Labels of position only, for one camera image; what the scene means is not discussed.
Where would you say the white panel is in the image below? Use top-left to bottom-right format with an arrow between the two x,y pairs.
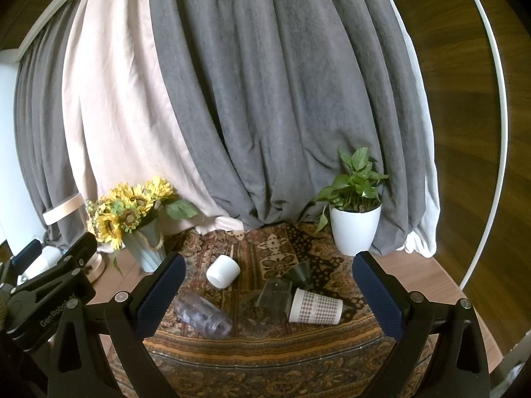
0,49 -> 43,253

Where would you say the white curtain rail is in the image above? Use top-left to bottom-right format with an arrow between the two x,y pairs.
17,0 -> 102,61

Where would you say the small dark glass cup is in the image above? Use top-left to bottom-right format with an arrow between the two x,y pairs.
284,262 -> 314,291

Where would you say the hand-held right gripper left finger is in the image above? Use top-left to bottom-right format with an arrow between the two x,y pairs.
52,252 -> 186,398

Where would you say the white hoop frame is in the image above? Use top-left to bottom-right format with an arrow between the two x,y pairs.
454,0 -> 510,295

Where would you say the white ceramic cup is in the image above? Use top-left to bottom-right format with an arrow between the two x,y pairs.
206,255 -> 242,289

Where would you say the grey curtain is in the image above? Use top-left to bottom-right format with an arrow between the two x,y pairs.
12,0 -> 430,258

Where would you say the patterned paper cup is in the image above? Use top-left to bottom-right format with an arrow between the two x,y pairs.
288,287 -> 344,325

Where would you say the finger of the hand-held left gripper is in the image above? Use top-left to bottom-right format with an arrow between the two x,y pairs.
8,231 -> 99,297
9,238 -> 44,278

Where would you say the sunflower bouquet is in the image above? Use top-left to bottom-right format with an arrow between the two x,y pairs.
85,175 -> 200,251

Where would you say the beige curtain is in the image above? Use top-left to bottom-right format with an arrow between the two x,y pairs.
61,0 -> 245,253

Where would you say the white ribbed plant pot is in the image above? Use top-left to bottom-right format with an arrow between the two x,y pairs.
329,203 -> 382,256

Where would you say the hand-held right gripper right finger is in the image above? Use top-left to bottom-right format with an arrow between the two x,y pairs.
352,251 -> 492,398

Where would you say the pale blue ribbed vase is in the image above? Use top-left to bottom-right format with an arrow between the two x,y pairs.
123,220 -> 167,273

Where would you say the brown patterned tablecloth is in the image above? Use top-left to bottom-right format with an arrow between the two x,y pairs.
104,222 -> 436,398

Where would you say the white sheer curtain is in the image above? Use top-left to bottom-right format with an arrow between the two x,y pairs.
384,0 -> 440,258

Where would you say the green pothos plant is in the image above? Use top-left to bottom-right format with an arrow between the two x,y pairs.
312,147 -> 391,235

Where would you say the square clear glass cup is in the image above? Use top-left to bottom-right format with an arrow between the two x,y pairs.
254,279 -> 294,324

